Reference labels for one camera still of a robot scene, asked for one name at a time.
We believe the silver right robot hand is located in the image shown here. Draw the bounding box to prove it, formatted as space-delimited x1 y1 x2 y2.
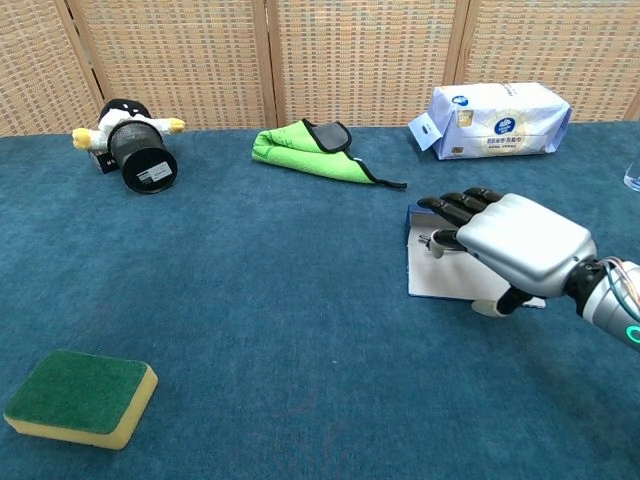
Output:
416 187 601 319

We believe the white tissue pack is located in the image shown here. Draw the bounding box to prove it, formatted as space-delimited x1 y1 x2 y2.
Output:
407 82 573 161

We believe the woven folding screen panel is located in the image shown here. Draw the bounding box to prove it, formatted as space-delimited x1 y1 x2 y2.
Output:
0 0 104 137
264 0 471 129
452 0 640 124
67 0 276 132

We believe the blue felt table cover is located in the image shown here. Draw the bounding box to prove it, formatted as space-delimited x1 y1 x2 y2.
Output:
0 119 640 480

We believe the green microfiber cloth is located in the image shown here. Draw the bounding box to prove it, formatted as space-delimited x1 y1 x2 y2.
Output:
250 118 409 191

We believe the black mesh pen holder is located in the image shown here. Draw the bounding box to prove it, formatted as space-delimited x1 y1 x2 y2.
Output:
108 119 179 195

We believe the penguin plush toy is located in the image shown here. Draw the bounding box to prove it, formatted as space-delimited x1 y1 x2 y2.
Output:
71 98 187 152

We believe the small black box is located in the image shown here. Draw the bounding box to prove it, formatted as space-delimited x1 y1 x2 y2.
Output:
88 149 121 176

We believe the green and yellow sponge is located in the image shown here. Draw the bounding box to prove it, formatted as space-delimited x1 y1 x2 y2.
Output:
2 348 160 451

